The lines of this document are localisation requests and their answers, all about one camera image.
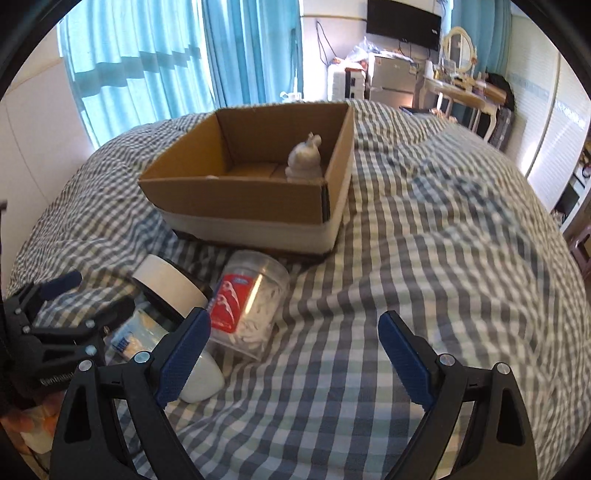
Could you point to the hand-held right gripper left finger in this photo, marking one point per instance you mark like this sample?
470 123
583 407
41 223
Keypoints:
184 355

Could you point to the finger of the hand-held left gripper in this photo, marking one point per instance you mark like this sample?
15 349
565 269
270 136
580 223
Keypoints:
92 321
57 284

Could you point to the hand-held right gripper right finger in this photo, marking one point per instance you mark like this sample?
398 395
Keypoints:
406 360

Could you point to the white rounded cup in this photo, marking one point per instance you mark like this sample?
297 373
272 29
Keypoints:
203 376

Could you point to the blue white cotton swab packet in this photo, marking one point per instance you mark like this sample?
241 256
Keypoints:
134 337

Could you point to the black jar with white lid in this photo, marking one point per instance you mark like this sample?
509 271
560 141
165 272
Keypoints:
171 281

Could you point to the clear jar of floss picks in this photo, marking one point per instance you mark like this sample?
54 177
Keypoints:
258 295

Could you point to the brown cardboard box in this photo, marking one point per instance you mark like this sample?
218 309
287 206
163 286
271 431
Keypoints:
240 207

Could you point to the orange patterned cloth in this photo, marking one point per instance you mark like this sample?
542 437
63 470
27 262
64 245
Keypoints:
27 424

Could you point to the grey checkered blanket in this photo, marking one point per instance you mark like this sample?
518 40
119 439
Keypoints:
415 230

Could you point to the white plush toy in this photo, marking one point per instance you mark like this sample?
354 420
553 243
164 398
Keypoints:
304 159

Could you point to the blue curtain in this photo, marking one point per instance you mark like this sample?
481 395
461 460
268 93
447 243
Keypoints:
489 32
138 55
254 46

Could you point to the dark suitcase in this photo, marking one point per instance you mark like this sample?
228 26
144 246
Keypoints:
502 129

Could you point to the cream dressing table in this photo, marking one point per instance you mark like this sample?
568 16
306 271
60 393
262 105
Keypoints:
461 94

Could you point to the silver small fridge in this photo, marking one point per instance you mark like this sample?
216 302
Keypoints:
392 78

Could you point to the white wardrobe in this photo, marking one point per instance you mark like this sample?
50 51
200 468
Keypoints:
549 115

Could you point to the white floor appliance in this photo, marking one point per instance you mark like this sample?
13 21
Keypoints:
341 83

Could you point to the black bag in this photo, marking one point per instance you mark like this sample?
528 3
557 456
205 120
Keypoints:
501 87

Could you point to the clear plastic bag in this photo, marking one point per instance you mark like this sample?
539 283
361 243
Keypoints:
362 53

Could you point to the cream oval mirror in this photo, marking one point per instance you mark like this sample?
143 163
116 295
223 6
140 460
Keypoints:
458 48

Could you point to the black wall television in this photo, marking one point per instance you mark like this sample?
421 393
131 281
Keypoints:
401 23

